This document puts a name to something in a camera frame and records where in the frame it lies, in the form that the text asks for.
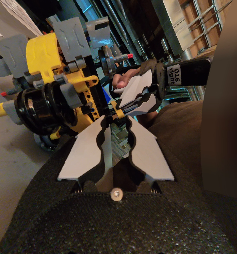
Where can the person's right hand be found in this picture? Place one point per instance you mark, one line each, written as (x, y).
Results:
(123, 79)

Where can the yellow perforated beam with axle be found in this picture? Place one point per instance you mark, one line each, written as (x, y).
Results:
(120, 114)

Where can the person's brown pants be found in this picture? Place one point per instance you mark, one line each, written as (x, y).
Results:
(178, 129)

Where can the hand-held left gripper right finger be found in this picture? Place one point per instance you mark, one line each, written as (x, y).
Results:
(150, 156)

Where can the white printed paper sheet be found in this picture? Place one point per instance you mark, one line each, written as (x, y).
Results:
(24, 13)

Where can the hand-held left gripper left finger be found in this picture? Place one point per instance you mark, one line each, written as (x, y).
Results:
(84, 150)

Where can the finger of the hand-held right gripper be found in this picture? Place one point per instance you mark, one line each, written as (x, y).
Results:
(147, 106)
(137, 85)

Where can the yellow building-brick toy vehicle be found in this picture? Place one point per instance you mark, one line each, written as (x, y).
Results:
(43, 53)

